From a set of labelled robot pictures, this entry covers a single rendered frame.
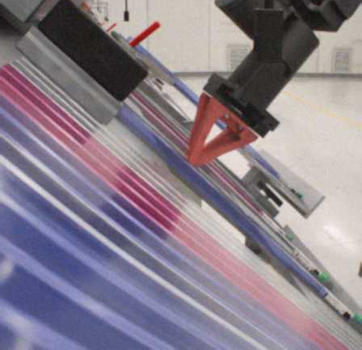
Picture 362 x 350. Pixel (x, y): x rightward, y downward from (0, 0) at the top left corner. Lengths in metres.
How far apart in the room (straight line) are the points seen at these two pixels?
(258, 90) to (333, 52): 8.98
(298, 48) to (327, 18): 0.05
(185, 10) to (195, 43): 0.68
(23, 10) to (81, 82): 0.06
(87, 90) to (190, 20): 7.98
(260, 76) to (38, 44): 0.27
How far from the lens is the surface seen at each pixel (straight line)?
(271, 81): 0.47
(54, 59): 0.28
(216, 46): 8.38
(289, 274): 0.45
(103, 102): 0.28
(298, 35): 0.48
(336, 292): 0.66
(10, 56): 0.25
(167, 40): 8.17
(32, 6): 0.29
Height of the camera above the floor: 1.10
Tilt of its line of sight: 21 degrees down
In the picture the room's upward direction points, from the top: straight up
